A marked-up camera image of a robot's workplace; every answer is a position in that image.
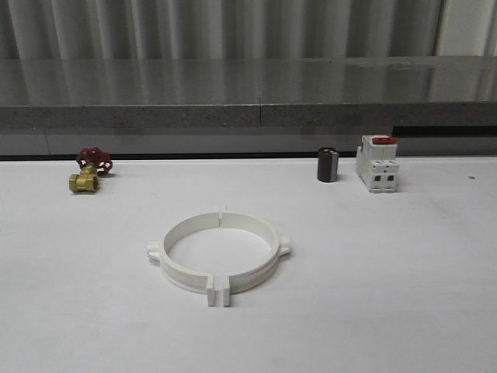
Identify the white half clamp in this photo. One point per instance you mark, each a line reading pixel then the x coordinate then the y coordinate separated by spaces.
pixel 254 275
pixel 183 277

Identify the dark cylindrical capacitor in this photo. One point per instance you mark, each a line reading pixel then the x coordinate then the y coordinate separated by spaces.
pixel 328 160

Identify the brass valve red handwheel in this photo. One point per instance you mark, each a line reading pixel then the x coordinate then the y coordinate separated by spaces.
pixel 93 162

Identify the grey stone countertop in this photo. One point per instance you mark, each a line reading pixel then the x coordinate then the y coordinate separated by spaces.
pixel 151 108

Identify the grey pleated curtain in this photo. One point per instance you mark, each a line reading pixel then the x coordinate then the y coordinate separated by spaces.
pixel 218 29

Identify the white circuit breaker red switch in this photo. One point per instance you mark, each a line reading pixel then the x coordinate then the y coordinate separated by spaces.
pixel 376 163

